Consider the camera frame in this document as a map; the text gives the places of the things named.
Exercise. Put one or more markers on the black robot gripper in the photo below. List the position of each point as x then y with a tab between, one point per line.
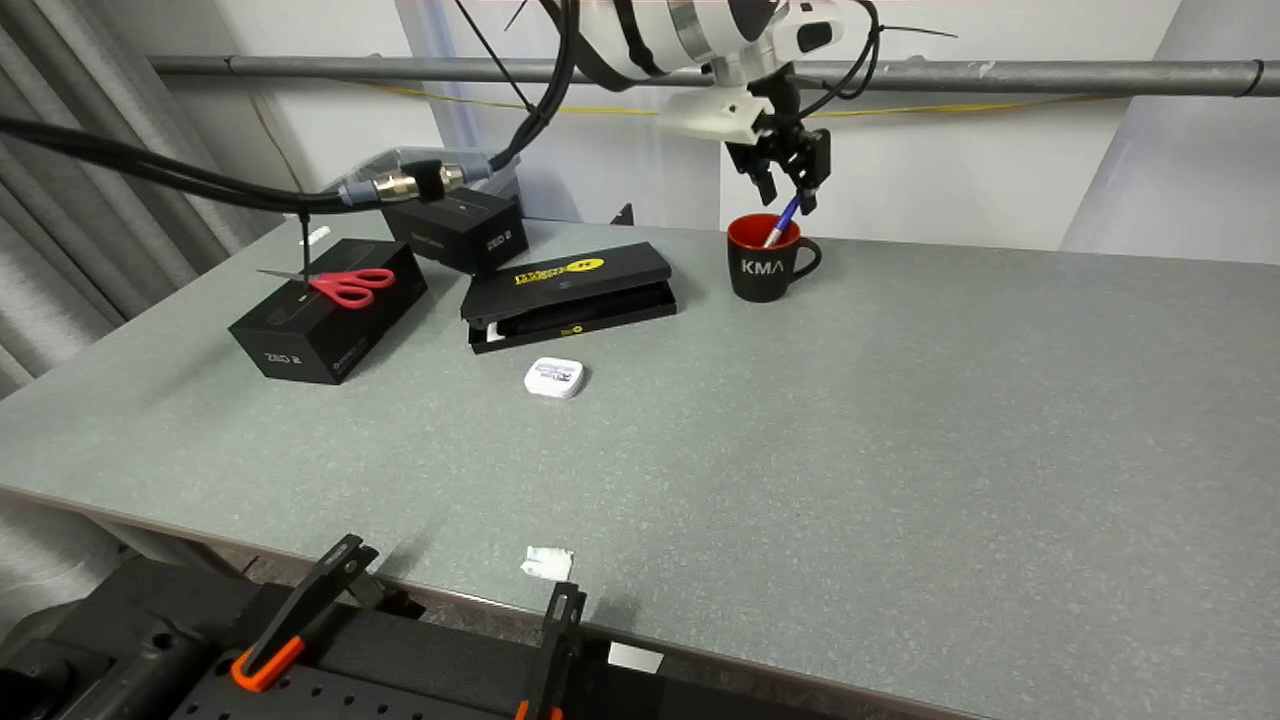
766	133

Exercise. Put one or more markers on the blue marker pen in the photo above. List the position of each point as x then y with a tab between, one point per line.
781	220

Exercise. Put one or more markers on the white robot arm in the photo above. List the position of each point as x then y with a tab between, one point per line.
744	53

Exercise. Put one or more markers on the black mug red inside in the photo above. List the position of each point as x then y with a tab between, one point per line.
763	264

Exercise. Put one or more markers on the black long stapler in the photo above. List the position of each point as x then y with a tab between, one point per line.
571	298

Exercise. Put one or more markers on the black box rear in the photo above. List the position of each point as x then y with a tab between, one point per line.
460	229

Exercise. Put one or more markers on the black box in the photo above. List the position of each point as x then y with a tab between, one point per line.
312	341
460	229

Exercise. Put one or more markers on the small white square device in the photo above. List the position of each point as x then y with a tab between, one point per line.
553	379

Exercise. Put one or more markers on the grey horizontal metal pipe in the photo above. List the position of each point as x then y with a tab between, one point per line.
957	76

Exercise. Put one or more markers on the white tape piece on table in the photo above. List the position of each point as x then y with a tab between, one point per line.
544	562

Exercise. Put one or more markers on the black box front left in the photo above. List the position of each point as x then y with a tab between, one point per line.
312	341

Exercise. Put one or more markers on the black orange clamp right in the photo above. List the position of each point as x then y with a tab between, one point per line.
553	655

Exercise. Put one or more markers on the black orange clamp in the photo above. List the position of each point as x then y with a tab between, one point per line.
287	635
553	655

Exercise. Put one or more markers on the black orange clamp left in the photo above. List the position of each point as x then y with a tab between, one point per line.
287	635

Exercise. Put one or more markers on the red handled scissors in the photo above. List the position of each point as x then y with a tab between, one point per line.
349	289

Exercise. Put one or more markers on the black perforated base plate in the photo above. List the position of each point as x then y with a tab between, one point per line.
159	641

